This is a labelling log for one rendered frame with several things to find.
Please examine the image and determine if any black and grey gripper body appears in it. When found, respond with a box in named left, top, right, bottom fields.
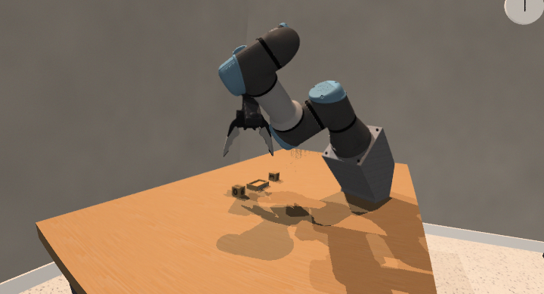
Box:
left=236, top=93, right=260, bottom=130

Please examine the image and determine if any tan wooden number cube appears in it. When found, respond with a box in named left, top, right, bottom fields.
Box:
left=232, top=184, right=246, bottom=197
left=268, top=171, right=280, bottom=181

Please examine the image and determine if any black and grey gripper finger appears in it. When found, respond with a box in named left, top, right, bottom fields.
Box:
left=258, top=116, right=274, bottom=156
left=223, top=116, right=240, bottom=156

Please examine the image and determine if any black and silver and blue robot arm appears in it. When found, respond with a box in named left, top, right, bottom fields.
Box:
left=218, top=23, right=372, bottom=158

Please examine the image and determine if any wooden rectangular tray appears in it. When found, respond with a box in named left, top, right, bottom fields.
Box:
left=246, top=178, right=269, bottom=191

